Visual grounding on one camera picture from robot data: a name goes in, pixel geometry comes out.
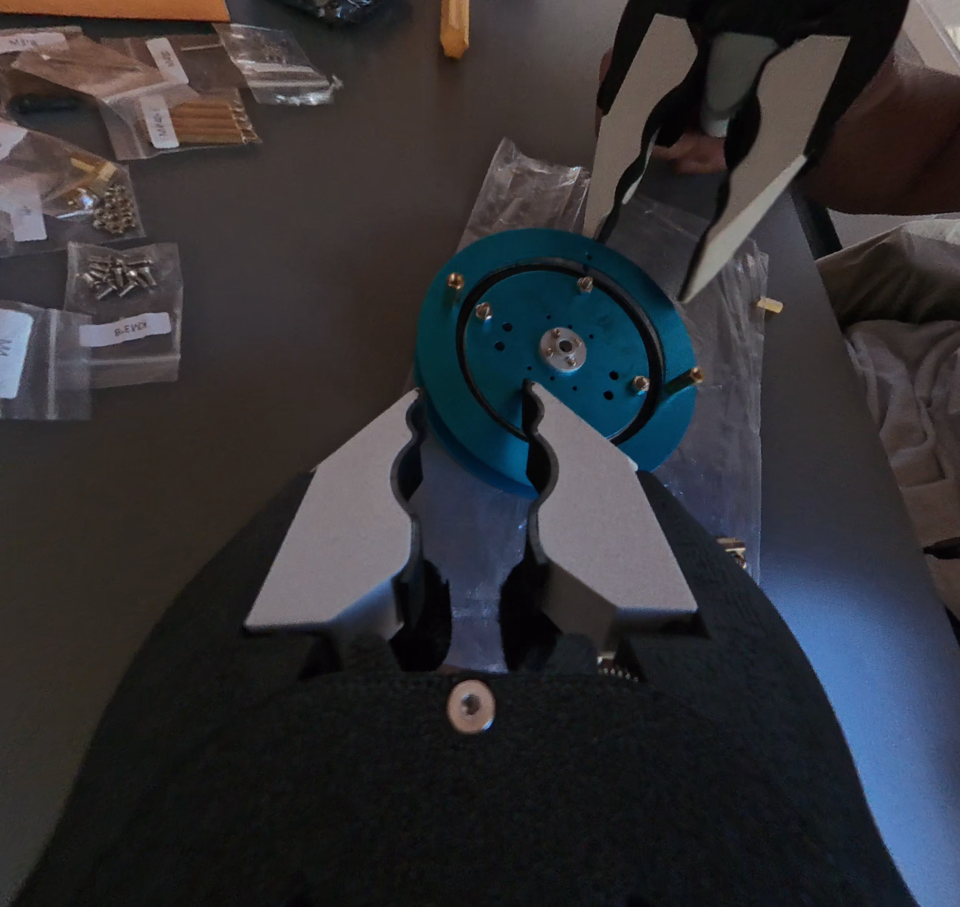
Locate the blue round turntable assembly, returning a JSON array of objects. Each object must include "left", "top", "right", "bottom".
[{"left": 414, "top": 228, "right": 700, "bottom": 492}]

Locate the person's right forearm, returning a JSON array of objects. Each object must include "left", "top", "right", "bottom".
[{"left": 798, "top": 44, "right": 960, "bottom": 214}]

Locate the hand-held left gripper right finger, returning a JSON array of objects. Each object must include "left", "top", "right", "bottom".
[{"left": 498, "top": 380, "right": 700, "bottom": 672}]

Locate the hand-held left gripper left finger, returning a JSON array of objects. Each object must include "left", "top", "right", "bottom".
[{"left": 243, "top": 388, "right": 453, "bottom": 672}]

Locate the clear plastic bag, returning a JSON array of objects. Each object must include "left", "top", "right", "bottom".
[{"left": 408, "top": 138, "right": 771, "bottom": 672}]

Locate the grey desk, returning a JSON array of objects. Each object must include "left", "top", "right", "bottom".
[{"left": 0, "top": 0, "right": 960, "bottom": 907}]

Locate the yellow plastic tool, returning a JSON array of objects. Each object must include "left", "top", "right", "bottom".
[{"left": 438, "top": 0, "right": 472, "bottom": 61}]

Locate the pile of small hardware bags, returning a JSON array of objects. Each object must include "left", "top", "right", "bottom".
[{"left": 0, "top": 22, "right": 342, "bottom": 422}]

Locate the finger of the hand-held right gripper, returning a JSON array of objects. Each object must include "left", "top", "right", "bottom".
[
  {"left": 677, "top": 35, "right": 854, "bottom": 306},
  {"left": 583, "top": 14, "right": 712, "bottom": 242}
]

